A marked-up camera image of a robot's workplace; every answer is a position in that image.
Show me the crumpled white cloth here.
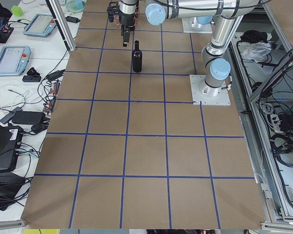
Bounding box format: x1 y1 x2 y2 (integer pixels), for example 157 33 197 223
241 42 272 63

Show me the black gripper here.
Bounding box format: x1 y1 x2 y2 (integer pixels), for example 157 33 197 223
119 11 136 47

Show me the dark wine bottle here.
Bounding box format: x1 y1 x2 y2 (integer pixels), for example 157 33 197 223
132 40 143 73

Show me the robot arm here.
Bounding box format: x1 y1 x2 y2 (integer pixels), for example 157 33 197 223
190 16 212 28
144 0 262 58

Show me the black laptop computer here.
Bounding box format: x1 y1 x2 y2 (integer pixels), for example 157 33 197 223
0 125 23 173

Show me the blue teach pendant far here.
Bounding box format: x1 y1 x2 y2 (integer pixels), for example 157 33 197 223
23 14 56 37

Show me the black power adapter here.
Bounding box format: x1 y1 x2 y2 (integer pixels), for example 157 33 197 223
65 16 80 23

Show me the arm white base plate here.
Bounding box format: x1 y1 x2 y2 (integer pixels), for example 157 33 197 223
189 75 230 106
182 16 212 34

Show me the blue teach pendant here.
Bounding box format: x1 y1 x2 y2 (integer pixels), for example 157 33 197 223
23 14 56 37
0 46 31 77

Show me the blue foam cube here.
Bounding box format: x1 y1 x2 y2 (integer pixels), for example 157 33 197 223
74 0 85 10

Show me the black power brick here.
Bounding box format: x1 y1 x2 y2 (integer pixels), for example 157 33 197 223
12 111 45 125

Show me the copper wire wine basket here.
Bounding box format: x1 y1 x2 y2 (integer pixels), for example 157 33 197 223
114 6 139 27

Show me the blue teach pendant near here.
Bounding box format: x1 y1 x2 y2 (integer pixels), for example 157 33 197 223
0 46 31 77

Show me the green glass plate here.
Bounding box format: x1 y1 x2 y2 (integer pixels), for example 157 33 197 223
65 0 86 13

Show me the aluminium frame post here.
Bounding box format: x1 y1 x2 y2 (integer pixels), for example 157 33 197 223
46 0 76 52

